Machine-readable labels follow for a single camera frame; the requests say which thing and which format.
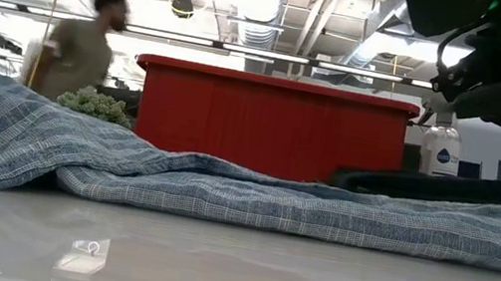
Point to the dark denim jeans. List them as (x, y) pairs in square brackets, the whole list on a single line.
[(449, 189)]

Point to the striped light blue shirt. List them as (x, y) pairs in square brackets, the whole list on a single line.
[(222, 191)]

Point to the red plastic laundry bin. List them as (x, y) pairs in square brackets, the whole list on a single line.
[(273, 124)]

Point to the clear spray bottle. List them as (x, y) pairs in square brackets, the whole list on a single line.
[(440, 150)]

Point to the long ceiling light bar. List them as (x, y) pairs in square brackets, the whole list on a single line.
[(244, 50)]

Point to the potted green artificial plant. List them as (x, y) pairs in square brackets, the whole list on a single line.
[(94, 106)]

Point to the person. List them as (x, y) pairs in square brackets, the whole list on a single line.
[(80, 53)]

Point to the white standing column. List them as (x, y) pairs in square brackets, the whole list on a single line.
[(30, 60)]

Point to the silver spiral air duct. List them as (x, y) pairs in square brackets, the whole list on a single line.
[(377, 39)]

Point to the silver corrugated air duct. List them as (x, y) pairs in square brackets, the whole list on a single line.
[(259, 6)]

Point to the black ceiling dome camera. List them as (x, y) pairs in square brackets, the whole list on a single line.
[(182, 4)]

